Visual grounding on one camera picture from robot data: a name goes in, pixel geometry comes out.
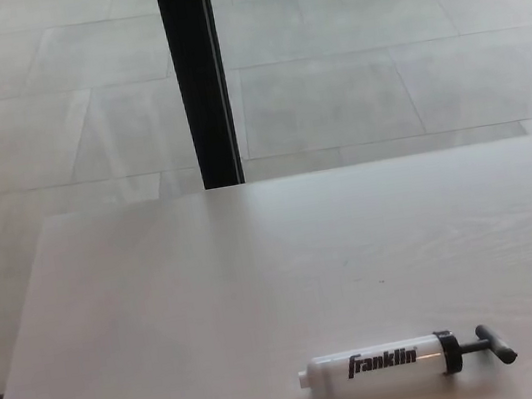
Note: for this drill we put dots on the white Franklin hand air pump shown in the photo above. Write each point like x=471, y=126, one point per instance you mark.
x=384, y=372

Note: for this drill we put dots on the black vertical window frame post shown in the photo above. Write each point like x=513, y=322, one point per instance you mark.
x=195, y=69

